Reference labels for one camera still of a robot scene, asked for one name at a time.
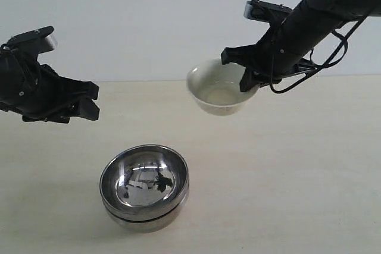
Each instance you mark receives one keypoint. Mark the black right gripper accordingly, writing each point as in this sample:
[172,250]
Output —
[276,53]

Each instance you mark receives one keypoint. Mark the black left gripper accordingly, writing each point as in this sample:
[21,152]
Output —
[37,93]

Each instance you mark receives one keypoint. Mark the white ceramic bowl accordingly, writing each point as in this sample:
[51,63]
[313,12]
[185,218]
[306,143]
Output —
[215,88]

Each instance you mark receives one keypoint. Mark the ribbed stainless steel bowl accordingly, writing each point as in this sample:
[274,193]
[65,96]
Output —
[143,161]

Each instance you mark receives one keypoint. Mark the smooth stainless steel bowl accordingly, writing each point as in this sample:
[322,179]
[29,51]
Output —
[144,206]

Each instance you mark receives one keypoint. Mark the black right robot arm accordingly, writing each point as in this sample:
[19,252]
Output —
[340,18]

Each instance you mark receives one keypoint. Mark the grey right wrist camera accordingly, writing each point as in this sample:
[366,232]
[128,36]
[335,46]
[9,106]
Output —
[266,12]

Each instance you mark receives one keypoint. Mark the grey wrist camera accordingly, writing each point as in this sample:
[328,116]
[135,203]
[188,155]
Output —
[37,41]
[266,12]

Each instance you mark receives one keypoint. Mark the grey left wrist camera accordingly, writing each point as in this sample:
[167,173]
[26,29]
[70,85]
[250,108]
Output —
[37,41]

